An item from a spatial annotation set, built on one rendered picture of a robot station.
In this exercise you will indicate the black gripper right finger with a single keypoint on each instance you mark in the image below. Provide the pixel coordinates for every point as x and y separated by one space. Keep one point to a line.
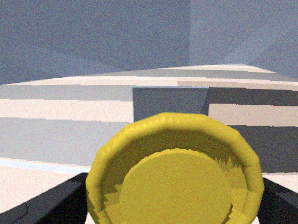
279 205

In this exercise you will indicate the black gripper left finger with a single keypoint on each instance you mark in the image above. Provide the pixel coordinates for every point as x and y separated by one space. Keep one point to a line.
64 204

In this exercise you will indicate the yellow round plate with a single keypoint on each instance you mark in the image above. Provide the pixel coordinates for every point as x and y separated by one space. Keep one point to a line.
175 168

